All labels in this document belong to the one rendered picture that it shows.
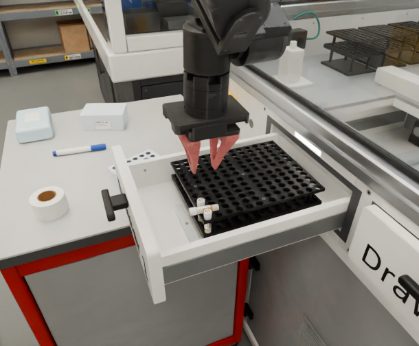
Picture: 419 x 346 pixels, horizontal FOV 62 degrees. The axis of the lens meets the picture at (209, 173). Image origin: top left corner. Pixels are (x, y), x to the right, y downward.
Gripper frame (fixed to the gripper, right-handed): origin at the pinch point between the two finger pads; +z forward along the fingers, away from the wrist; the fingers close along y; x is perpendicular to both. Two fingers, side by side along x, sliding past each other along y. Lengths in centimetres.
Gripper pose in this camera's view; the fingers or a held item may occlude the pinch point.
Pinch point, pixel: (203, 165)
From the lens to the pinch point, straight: 51.3
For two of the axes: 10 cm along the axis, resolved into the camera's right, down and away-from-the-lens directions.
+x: 3.6, 5.8, -7.3
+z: -0.3, 7.9, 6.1
